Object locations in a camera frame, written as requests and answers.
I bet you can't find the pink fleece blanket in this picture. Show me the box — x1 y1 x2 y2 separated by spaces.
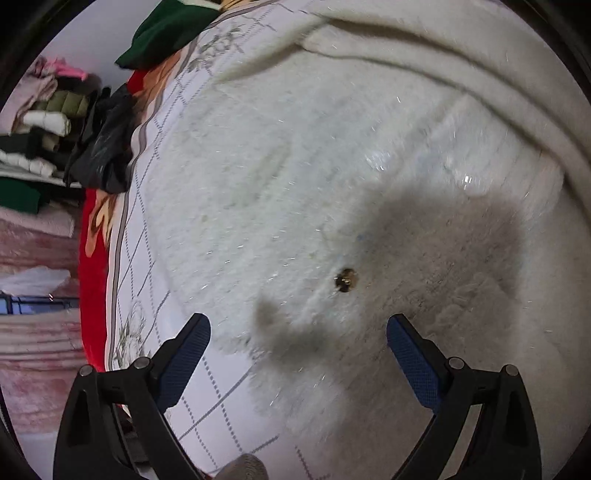
0 207 100 435

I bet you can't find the dark green cloth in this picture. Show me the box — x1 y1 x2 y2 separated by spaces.
115 0 222 71

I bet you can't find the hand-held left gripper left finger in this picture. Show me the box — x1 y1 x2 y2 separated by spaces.
54 313 212 480

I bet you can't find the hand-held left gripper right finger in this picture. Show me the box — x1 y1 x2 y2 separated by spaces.
386 314 542 480

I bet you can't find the white grid floral bed sheet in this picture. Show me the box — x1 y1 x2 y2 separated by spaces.
105 0 338 480

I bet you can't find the black plastic bag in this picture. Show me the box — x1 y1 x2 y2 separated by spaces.
65 84 138 193

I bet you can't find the red floral blanket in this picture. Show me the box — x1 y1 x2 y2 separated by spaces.
79 44 195 374

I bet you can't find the white fuzzy knit garment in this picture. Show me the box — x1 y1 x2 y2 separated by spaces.
143 0 591 480

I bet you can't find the stack of folded clothes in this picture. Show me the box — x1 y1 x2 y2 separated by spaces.
0 55 103 215

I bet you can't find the gold button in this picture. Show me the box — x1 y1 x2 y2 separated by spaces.
334 268 358 293

